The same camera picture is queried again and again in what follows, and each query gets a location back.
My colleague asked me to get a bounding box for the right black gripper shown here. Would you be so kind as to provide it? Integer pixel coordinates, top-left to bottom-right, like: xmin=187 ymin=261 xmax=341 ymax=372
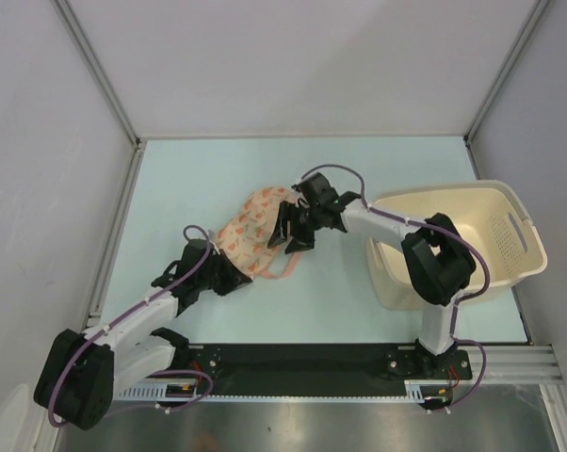
xmin=268 ymin=200 xmax=325 ymax=253

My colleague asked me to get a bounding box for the cream plastic laundry basket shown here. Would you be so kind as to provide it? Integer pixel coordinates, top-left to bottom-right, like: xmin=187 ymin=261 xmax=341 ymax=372
xmin=365 ymin=180 xmax=548 ymax=311

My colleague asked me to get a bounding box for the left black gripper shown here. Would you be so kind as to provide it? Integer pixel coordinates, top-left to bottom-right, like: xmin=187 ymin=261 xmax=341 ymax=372
xmin=196 ymin=249 xmax=251 ymax=296

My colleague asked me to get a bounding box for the pink floral laundry bag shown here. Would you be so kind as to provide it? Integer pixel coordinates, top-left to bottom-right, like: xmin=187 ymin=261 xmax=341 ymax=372
xmin=216 ymin=186 xmax=300 ymax=279

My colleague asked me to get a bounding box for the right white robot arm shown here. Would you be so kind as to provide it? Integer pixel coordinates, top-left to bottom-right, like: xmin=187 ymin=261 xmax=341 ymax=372
xmin=267 ymin=172 xmax=477 ymax=378

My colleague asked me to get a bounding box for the aluminium frame rail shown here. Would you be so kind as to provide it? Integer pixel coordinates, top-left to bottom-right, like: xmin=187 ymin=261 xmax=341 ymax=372
xmin=466 ymin=342 xmax=562 ymax=380

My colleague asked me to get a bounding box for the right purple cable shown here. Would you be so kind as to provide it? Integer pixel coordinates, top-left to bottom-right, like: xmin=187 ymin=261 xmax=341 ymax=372
xmin=300 ymin=163 xmax=491 ymax=415

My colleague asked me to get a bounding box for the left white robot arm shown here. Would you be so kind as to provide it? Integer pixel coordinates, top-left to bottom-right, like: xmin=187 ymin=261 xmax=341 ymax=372
xmin=33 ymin=238 xmax=252 ymax=430

